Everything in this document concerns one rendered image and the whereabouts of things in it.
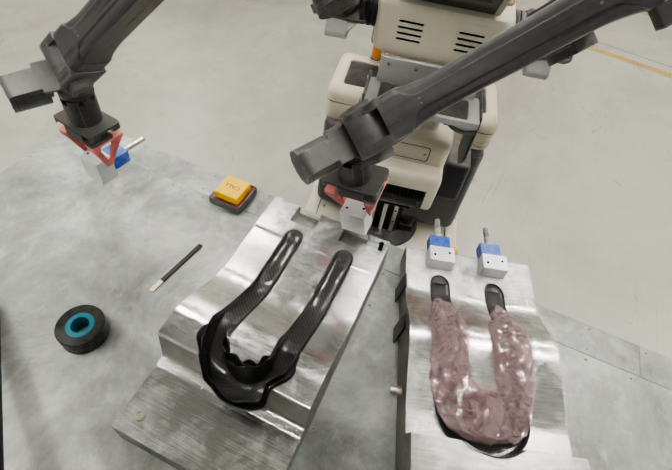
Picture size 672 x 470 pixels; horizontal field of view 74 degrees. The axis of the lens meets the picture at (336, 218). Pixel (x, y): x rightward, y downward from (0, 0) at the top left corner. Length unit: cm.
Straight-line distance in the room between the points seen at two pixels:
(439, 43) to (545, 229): 156
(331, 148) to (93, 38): 36
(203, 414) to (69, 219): 55
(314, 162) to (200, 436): 44
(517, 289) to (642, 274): 159
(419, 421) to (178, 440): 36
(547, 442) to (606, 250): 176
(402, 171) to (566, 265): 130
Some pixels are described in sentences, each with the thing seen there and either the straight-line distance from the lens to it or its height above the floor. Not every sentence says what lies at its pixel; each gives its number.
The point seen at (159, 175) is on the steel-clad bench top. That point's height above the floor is 80.
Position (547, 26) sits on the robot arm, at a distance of 56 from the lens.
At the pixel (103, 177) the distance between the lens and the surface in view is 100.
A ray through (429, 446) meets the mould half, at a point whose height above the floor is 91.
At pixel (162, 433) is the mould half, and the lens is 77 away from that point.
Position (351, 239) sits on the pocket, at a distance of 92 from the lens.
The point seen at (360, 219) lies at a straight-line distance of 81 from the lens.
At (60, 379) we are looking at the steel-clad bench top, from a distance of 92.
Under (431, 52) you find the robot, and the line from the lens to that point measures 104.
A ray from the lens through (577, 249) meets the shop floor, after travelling 243.
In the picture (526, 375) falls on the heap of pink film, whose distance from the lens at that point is 83.
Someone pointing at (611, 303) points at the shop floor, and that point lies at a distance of 232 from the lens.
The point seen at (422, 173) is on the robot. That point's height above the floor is 80.
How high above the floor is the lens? 159
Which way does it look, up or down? 49 degrees down
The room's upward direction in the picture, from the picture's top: 9 degrees clockwise
